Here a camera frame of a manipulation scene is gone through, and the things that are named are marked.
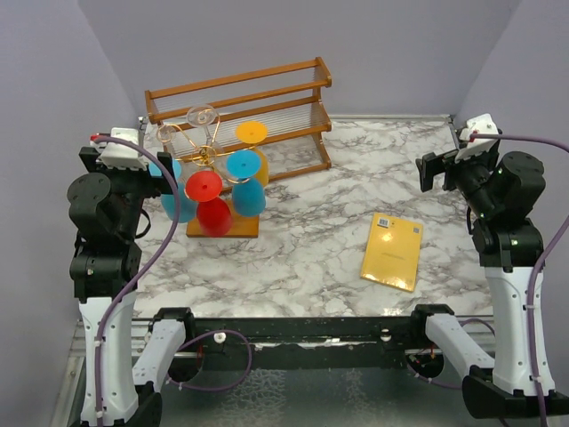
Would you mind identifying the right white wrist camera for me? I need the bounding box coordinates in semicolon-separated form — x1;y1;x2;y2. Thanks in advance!
455;113;499;163

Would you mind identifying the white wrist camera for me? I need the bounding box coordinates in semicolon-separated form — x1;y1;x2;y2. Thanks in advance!
455;113;499;163
90;127;148;170

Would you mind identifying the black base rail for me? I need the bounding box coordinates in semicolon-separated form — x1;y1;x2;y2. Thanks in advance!
163;304;451;377

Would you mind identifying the blue goblet front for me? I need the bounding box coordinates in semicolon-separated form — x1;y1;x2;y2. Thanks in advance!
226;149;266;217

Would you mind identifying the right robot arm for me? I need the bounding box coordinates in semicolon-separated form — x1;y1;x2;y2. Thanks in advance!
408;149;568;423

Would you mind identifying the gold wire wine glass rack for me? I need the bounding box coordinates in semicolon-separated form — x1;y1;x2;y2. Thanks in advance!
156;105;268;238

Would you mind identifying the clear wine glass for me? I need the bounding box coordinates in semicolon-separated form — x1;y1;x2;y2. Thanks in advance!
186;104;220;147
156;125;177;145

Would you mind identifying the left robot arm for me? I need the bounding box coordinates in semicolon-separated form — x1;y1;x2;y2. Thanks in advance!
67;147;196;426

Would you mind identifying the blue goblet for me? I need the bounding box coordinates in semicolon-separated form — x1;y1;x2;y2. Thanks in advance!
226;149;266;217
148;160;197;223

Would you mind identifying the red goblet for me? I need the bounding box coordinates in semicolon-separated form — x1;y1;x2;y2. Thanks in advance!
185;171;233;238

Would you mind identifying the yellow padded envelope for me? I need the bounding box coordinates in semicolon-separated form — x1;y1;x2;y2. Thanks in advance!
360;213;423;293

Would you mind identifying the wooden two-tier shelf rack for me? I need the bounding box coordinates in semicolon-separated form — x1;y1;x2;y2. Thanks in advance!
142;57;333;181

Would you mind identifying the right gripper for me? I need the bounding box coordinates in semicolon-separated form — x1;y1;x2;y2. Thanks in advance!
417;141;499;217

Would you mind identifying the yellow goblet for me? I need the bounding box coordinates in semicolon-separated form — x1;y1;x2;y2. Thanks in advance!
236;121;269;187

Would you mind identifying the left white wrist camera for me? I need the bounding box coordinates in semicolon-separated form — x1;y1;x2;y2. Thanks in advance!
90;127;148;170

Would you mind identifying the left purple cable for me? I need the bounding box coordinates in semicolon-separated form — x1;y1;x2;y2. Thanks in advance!
91;135;181;427

